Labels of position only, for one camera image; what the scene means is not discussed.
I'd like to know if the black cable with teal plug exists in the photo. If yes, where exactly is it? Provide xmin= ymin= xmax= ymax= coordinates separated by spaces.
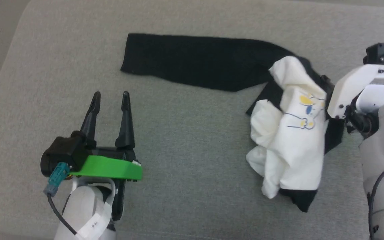
xmin=43 ymin=162 xmax=78 ymax=236

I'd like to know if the black and white shirt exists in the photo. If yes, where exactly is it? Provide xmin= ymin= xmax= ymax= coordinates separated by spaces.
xmin=120 ymin=33 xmax=346 ymax=213

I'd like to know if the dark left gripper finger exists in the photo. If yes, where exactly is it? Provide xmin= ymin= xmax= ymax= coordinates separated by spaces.
xmin=80 ymin=91 xmax=101 ymax=148
xmin=115 ymin=90 xmax=135 ymax=149

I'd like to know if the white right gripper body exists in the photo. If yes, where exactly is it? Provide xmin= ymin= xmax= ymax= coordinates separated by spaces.
xmin=327 ymin=64 xmax=384 ymax=119

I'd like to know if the grey fabric work surface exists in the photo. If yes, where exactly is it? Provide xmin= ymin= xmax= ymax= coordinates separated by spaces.
xmin=0 ymin=0 xmax=384 ymax=240

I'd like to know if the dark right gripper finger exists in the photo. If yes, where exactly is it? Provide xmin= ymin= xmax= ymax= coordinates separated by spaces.
xmin=320 ymin=74 xmax=335 ymax=97

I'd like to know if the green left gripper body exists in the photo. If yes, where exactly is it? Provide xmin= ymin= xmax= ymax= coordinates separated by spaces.
xmin=70 ymin=147 xmax=143 ymax=221

